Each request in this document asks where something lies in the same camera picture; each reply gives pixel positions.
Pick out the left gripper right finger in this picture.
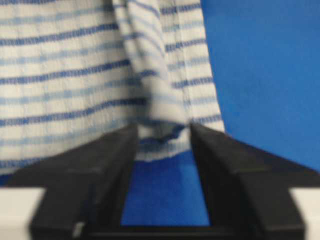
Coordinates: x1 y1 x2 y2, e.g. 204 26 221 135
190 124 320 240

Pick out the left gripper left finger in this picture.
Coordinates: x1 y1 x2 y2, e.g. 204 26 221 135
4 125 139 240

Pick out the blue striped white towel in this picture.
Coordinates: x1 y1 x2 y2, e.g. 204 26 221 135
0 0 225 175

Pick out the blue table cloth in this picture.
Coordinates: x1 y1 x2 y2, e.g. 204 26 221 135
0 0 320 227

